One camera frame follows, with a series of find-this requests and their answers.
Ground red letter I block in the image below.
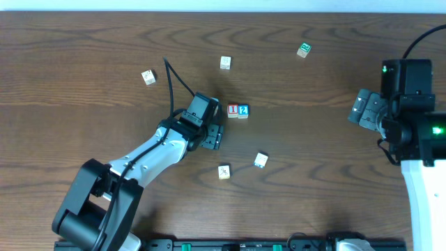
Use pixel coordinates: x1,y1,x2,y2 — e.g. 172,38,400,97
227,104,238,119

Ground blue edged white block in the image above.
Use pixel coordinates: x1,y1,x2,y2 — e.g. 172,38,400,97
254,152,268,169

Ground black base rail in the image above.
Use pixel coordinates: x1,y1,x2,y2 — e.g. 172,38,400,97
118,232,407,251

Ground plain wooden picture block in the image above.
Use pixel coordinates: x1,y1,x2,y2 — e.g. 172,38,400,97
220,56,231,70

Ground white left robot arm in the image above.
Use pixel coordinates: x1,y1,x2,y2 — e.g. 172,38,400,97
52,121,224,250

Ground wooden block with drawing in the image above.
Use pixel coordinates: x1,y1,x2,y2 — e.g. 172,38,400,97
141,70,156,86

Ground green letter R block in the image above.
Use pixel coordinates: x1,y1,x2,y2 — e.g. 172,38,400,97
297,43,312,58

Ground blue number 2 block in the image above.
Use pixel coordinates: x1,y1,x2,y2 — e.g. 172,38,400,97
238,105,249,119

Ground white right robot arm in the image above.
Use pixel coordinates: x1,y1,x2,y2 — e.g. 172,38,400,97
348,89,445,250

